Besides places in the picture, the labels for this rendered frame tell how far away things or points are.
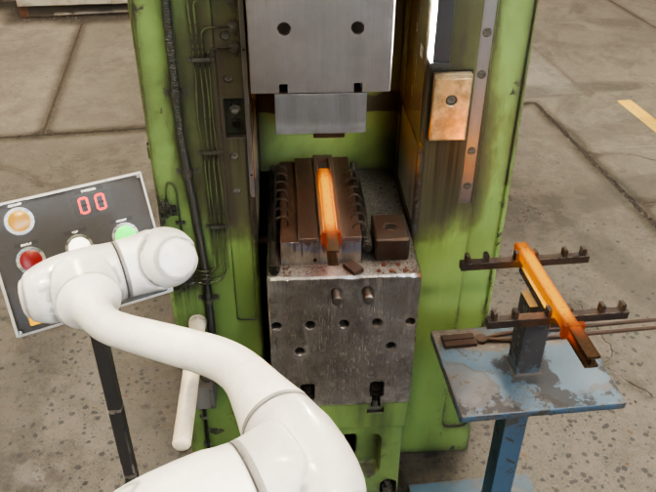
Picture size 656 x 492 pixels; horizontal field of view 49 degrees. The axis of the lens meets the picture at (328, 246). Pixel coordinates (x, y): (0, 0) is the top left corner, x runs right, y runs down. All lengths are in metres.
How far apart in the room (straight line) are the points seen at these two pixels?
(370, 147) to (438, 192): 0.37
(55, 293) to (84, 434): 1.56
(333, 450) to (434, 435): 1.69
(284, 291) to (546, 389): 0.67
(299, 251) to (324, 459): 1.02
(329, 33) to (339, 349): 0.82
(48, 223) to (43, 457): 1.25
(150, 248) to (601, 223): 3.00
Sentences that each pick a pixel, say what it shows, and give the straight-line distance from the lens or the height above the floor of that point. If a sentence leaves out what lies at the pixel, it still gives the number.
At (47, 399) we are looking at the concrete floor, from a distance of 2.90.
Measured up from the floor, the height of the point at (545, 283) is 0.99.
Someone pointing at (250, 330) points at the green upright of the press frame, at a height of 0.58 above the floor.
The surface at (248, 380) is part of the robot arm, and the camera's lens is 0.95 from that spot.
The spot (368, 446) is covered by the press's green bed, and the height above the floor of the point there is 0.23.
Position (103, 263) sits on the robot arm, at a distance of 1.23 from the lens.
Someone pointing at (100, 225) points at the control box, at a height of 1.12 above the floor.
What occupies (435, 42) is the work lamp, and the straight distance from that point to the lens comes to 1.69.
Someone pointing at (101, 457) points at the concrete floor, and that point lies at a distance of 2.66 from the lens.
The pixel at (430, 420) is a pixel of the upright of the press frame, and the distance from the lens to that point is 2.46.
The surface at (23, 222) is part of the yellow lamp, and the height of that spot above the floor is 1.16.
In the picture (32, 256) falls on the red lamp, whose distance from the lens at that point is 1.64.
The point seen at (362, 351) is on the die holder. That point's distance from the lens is 1.93.
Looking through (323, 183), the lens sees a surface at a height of 1.01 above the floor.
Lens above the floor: 1.98
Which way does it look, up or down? 35 degrees down
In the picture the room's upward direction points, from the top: straight up
